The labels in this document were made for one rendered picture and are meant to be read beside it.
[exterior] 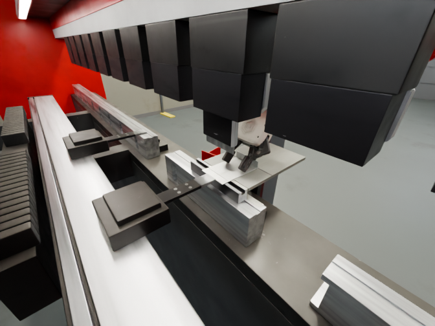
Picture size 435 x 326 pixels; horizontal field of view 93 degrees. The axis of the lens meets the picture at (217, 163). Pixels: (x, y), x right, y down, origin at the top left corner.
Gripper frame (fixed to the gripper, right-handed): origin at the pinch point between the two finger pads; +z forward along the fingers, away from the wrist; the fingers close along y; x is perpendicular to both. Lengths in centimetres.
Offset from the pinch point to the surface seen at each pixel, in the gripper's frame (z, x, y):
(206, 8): -18.3, -28.7, 0.4
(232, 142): -2.3, -10.8, 4.8
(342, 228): -2, 161, 9
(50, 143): 27, -26, -55
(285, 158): -8.4, 13.6, 5.6
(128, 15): -20, -30, -35
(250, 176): 1.9, 1.4, 5.8
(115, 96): -6, 89, -382
